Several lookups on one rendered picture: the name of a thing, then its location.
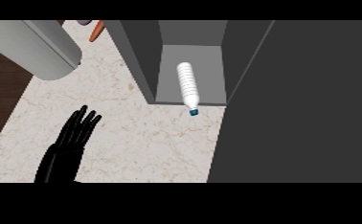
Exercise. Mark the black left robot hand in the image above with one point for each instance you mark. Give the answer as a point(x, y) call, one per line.
point(64, 157)

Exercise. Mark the white plastic water bottle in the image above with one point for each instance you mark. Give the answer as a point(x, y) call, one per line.
point(189, 84)

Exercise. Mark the grey open cabinet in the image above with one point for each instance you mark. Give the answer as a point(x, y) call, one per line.
point(141, 55)

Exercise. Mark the dark grey cabinet door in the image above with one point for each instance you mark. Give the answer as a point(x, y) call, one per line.
point(298, 106)

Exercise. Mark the pale grey rounded appliance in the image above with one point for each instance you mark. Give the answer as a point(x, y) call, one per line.
point(38, 49)

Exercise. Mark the orange carrot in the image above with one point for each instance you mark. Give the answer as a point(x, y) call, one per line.
point(97, 33)

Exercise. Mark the purple grey round object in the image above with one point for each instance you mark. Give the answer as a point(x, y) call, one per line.
point(84, 22)

